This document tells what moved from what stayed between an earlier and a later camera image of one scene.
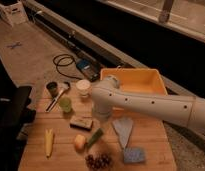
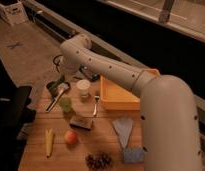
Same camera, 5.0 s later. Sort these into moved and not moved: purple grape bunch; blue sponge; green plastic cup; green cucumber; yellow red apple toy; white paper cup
Moved: yellow red apple toy; green cucumber
Not moved: green plastic cup; blue sponge; purple grape bunch; white paper cup
